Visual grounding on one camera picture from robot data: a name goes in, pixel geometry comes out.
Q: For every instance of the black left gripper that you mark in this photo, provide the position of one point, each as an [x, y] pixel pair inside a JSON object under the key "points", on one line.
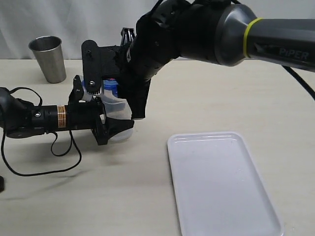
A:
{"points": [[91, 115]]}

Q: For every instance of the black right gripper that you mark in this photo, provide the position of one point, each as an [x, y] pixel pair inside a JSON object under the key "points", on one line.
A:
{"points": [[153, 47]]}

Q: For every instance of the clear tall plastic container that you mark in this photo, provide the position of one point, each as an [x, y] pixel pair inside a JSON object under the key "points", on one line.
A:
{"points": [[117, 108]]}

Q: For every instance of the blue plastic locking lid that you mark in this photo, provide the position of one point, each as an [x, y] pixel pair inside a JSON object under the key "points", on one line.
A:
{"points": [[110, 89]]}

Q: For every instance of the stainless steel cup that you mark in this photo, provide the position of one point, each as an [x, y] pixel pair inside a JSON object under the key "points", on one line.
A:
{"points": [[48, 53]]}

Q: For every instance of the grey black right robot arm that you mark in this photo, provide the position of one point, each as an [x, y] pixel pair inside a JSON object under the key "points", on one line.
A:
{"points": [[214, 31]]}

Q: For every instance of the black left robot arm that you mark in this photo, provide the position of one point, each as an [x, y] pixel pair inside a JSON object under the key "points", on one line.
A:
{"points": [[22, 119]]}

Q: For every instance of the white backdrop curtain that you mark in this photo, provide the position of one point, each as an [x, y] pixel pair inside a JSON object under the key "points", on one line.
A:
{"points": [[73, 21]]}

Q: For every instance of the white rectangular plastic tray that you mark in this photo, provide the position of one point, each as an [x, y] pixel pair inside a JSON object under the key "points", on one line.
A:
{"points": [[217, 187]]}

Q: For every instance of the black object at table edge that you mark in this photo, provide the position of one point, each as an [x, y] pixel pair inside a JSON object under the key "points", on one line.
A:
{"points": [[2, 184]]}

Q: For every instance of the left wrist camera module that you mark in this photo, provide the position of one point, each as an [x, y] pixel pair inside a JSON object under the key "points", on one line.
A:
{"points": [[79, 92]]}

